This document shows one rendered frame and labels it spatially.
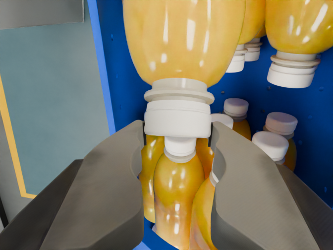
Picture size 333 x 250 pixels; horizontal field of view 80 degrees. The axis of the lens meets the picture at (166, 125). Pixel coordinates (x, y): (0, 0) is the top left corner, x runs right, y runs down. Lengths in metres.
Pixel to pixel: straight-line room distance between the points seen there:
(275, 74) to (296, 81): 0.02
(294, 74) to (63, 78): 1.48
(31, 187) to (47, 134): 0.70
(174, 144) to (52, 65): 1.41
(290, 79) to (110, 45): 0.19
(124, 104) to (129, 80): 0.03
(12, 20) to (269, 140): 0.86
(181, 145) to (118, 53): 0.14
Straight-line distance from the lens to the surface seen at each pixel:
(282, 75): 0.22
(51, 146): 1.94
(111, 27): 0.25
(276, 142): 0.26
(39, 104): 1.77
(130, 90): 0.30
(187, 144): 0.23
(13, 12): 0.93
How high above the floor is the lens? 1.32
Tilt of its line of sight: 61 degrees down
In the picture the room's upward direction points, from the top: 174 degrees counter-clockwise
